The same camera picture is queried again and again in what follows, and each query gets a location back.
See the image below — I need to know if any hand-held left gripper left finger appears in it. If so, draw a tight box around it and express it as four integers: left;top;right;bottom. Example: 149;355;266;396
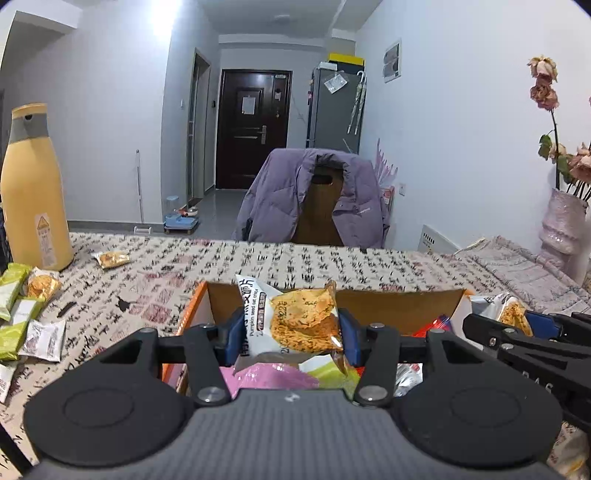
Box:
99;308;246;407

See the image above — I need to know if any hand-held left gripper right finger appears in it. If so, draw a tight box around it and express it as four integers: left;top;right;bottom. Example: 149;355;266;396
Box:
339;308;488;408

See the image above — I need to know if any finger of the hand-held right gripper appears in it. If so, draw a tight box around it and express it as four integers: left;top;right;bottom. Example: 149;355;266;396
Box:
463;313;591;360
525;311;591;341

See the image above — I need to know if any white cracker snack packet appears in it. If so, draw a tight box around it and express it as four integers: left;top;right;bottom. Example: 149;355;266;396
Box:
25;269;63;302
91;250;134;270
468;294;536;337
233;274;345;367

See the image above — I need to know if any green white snack packet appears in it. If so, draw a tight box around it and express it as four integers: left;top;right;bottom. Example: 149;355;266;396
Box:
0;298;45;361
0;263;33;321
300;355;362;391

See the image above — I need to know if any red orange cardboard box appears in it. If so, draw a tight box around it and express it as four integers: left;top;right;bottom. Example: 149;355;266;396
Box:
161;281;476;402

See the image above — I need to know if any pink snack packet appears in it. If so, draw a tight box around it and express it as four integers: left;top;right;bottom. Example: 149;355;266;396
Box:
219;362;320;400

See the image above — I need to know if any red silver snack packet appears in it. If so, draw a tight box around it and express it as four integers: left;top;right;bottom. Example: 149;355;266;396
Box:
392;314;453;398

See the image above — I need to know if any grey pink patterned quilt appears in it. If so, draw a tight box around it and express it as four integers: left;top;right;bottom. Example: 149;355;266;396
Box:
455;235;591;319

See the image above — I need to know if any pink ribbed vase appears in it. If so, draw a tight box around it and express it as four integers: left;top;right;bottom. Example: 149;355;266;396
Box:
538;188;589;268

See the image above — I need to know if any blue pet feeder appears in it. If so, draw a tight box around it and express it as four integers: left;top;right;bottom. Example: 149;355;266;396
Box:
164;196;200;236

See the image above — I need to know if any wooden chair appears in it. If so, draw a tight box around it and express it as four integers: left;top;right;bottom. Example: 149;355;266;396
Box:
293;164;345;246

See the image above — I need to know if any purple puffer jacket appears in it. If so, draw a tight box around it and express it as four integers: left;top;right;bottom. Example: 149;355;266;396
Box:
233;148;389;247

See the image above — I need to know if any pink plastic item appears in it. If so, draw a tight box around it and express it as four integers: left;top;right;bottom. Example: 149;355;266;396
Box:
376;138;399;217

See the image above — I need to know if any white pole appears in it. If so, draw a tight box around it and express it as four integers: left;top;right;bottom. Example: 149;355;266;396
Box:
135;149;145;223

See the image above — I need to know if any dark brown entrance door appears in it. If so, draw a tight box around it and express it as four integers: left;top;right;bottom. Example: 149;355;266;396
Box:
215;69;293;190

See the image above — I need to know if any small white snack sachet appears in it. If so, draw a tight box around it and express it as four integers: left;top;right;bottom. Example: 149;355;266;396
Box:
18;318;66;362
0;362;18;404

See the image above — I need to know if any grey side door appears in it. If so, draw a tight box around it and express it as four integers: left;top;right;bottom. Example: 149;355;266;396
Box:
187;51;211;204

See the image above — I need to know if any grey refrigerator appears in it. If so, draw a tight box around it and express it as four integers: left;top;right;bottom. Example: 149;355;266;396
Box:
307;67;368;153

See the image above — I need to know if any dried pink rose bouquet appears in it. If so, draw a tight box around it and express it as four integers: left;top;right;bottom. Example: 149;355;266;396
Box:
527;55;591;199

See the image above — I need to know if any hanging folded umbrella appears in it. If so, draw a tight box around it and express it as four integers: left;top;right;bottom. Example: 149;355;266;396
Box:
347;71;368;136

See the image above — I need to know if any yellow thermos bottle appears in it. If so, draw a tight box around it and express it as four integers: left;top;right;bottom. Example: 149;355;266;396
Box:
0;102;75;271

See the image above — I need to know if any yellow black box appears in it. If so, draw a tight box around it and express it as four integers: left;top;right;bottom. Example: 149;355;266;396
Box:
329;53;365;69

